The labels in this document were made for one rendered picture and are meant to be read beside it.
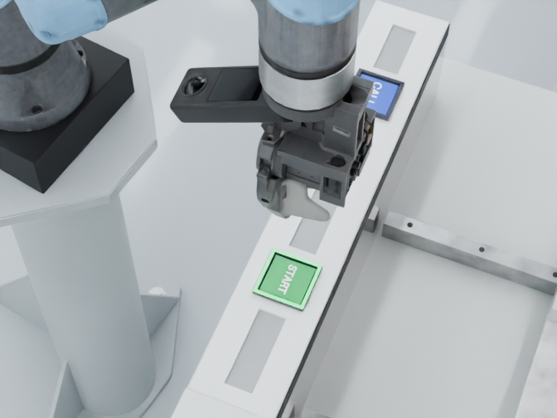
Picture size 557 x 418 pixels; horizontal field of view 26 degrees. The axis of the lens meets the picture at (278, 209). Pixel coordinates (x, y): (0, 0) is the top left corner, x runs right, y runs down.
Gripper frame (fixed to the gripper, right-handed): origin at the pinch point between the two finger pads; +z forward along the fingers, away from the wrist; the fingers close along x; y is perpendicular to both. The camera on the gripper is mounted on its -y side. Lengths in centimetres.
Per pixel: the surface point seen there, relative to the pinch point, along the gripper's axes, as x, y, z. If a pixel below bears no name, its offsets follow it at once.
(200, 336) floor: 31, -29, 111
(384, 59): 31.8, 0.0, 15.0
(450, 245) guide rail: 17.1, 14.3, 25.6
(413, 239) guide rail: 16.9, 9.9, 26.8
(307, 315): -3.0, 4.1, 14.6
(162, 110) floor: 77, -58, 111
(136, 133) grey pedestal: 19.5, -27.7, 28.7
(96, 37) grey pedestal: 32, -39, 29
